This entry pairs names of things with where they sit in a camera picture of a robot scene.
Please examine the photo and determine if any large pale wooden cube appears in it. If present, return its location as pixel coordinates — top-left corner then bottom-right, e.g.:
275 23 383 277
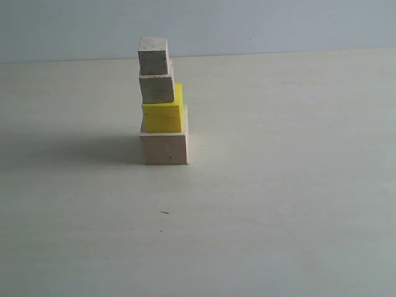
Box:
139 105 189 165

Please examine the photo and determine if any yellow cube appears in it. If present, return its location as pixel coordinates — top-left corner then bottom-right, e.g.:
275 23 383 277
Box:
142 82 185 132

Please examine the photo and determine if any medium wooden cube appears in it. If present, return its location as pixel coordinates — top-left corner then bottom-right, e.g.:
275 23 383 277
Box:
139 59 175 104

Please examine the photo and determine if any small wooden cube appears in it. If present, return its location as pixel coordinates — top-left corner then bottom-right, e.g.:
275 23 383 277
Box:
138 37 169 75

